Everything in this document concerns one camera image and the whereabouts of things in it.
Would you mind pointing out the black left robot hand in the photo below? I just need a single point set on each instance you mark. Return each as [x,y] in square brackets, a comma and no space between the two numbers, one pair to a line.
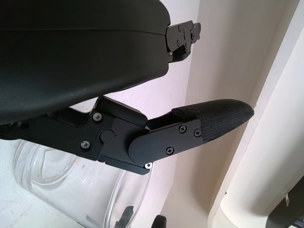
[71,59]

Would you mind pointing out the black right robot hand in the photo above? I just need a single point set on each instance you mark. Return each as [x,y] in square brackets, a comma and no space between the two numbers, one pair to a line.
[160,222]

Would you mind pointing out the clear glass cup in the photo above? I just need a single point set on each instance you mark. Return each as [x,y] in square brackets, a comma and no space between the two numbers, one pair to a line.
[59,190]

